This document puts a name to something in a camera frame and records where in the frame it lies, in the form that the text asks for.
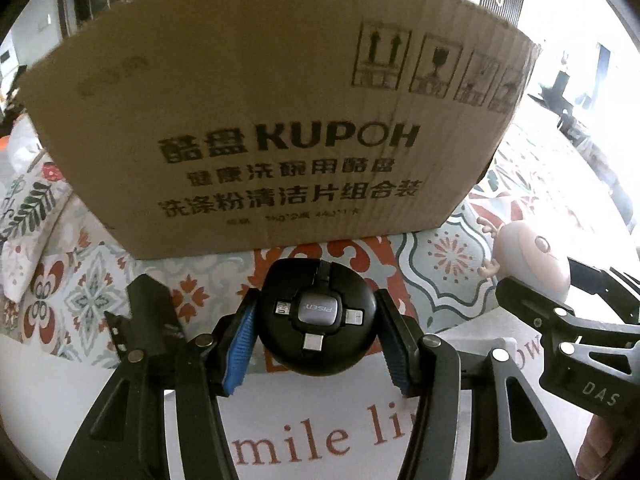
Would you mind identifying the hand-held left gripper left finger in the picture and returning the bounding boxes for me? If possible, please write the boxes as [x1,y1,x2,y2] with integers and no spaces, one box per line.
[65,275,261,480]

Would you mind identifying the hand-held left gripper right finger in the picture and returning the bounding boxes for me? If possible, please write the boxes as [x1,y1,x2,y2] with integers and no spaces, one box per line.
[372,287,571,480]

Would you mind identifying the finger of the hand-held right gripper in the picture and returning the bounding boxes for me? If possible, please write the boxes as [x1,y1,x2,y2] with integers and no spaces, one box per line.
[495,275,640,377]
[566,257,640,326]

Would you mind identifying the black round cable reel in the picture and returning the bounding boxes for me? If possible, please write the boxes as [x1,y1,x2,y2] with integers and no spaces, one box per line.
[252,256,383,376]

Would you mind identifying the pink round deer device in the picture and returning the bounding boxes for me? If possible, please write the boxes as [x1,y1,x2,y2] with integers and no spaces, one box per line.
[475,215,571,306]

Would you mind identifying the brown cardboard box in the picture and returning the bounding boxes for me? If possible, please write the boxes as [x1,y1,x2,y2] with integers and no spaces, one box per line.
[22,0,543,261]

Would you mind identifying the person's right hand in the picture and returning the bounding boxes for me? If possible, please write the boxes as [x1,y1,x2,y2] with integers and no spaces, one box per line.
[575,405,621,467]

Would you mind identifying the printed white tablecloth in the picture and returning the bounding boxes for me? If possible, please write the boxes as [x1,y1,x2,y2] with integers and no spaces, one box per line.
[0,125,640,480]

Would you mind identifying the floral tissue cover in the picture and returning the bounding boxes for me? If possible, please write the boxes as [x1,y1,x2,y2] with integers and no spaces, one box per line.
[0,160,76,306]

